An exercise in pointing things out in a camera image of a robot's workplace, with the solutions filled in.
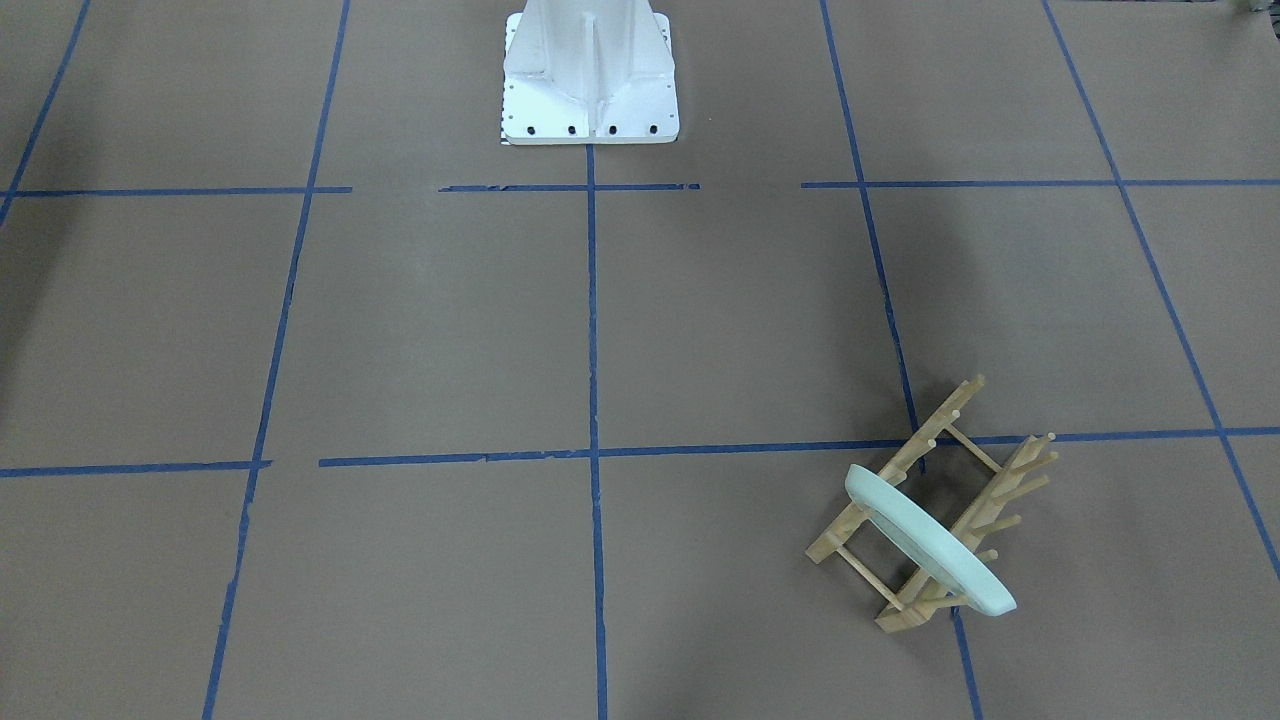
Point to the wooden dish rack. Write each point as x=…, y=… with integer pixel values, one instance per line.
x=921, y=597

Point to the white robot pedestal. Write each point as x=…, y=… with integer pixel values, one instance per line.
x=579, y=72

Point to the light green plate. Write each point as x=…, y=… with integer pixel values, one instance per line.
x=932, y=547

